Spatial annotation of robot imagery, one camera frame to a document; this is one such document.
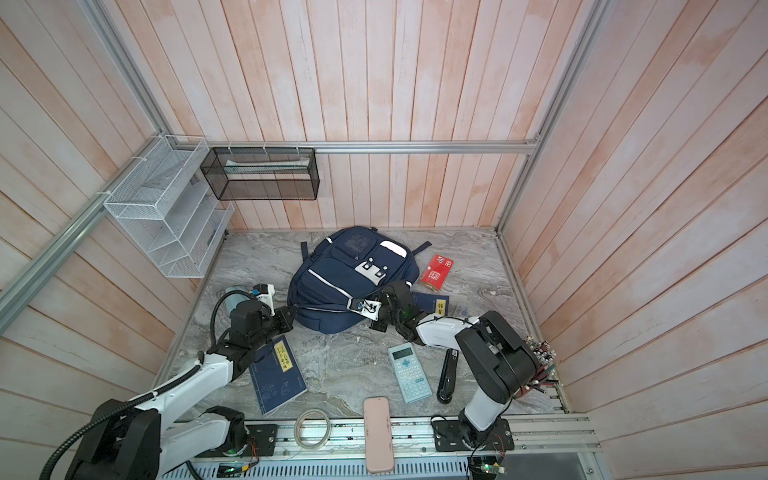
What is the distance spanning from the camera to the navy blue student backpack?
899 mm

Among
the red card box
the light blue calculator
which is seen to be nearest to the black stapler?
the light blue calculator

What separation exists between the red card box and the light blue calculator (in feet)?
0.84

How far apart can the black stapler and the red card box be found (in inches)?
10.3

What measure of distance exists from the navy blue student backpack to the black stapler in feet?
0.92

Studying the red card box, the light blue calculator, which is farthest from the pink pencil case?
the red card box

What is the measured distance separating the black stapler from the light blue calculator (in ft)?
0.11

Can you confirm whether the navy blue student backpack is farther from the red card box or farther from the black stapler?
the black stapler

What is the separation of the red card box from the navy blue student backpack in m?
0.06

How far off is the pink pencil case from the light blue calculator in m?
0.06

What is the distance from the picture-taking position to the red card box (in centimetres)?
106

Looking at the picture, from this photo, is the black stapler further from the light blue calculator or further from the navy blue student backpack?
the navy blue student backpack

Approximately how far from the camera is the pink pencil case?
711 millimetres

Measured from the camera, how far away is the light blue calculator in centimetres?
81

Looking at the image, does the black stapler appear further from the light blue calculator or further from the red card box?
the red card box
